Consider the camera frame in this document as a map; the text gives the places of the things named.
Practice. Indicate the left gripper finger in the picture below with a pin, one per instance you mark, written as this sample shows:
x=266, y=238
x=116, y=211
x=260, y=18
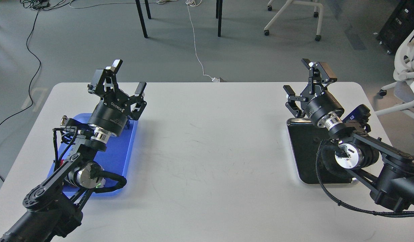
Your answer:
x=104, y=79
x=138, y=100

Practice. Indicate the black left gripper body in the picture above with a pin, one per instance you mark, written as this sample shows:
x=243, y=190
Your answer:
x=112, y=111

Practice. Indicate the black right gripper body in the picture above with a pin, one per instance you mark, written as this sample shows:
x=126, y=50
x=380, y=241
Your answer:
x=321, y=106

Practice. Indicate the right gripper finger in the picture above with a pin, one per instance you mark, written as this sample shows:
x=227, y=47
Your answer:
x=320, y=76
x=291, y=102

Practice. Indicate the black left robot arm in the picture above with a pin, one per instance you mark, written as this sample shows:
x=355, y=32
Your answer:
x=54, y=207

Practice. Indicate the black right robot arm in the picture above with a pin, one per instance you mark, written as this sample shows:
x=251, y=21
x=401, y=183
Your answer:
x=349, y=150

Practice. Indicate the shiny metal tray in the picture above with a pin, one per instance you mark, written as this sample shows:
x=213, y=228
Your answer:
x=305, y=140

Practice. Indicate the white office chair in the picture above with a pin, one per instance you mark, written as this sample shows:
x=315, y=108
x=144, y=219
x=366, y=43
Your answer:
x=404, y=79

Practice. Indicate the black equipment case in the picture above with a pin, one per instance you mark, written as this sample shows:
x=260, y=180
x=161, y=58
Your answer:
x=398, y=26

